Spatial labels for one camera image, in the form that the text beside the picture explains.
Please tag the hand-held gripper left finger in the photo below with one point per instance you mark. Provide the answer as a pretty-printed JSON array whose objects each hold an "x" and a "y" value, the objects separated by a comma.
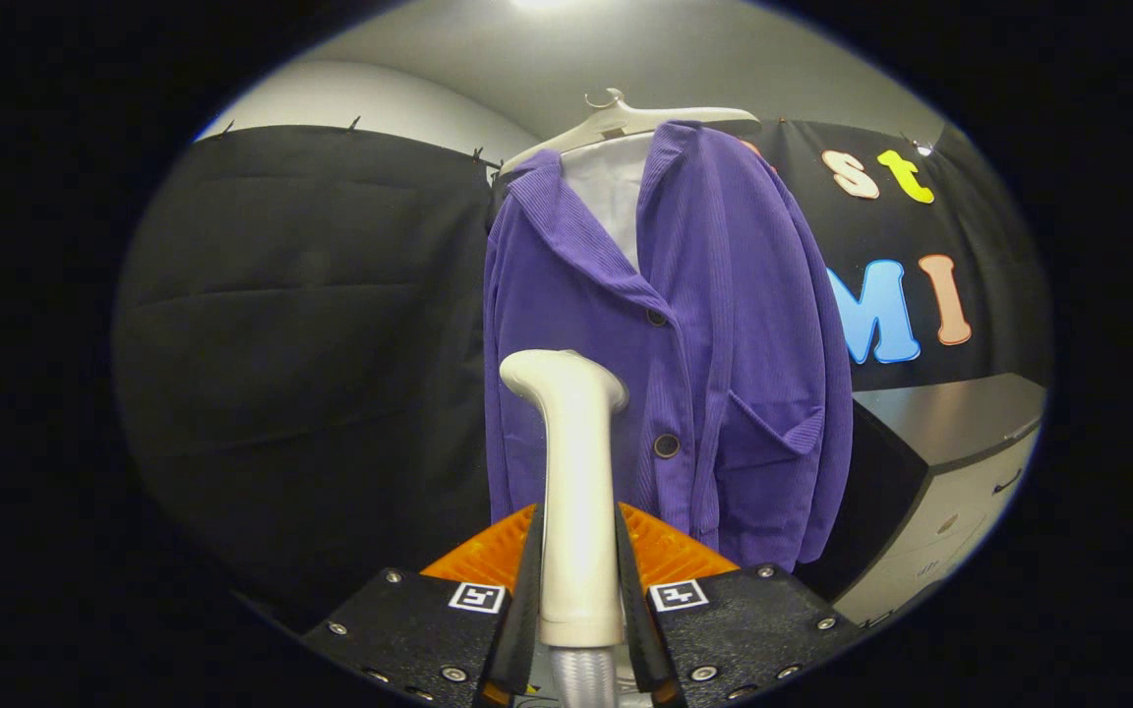
[{"x": 524, "y": 610}]

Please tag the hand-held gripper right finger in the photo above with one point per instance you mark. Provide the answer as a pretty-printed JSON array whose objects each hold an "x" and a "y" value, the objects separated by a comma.
[{"x": 633, "y": 610}]

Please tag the white garment steamer head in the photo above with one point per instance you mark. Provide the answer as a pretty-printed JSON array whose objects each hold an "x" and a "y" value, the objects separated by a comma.
[{"x": 578, "y": 492}]

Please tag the grey cabinet with dark top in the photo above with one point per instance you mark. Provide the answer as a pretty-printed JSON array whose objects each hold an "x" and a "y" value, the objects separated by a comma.
[{"x": 940, "y": 442}]

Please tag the white plastic garment hanger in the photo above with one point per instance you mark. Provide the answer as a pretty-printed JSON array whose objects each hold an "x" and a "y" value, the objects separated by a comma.
[{"x": 626, "y": 120}]

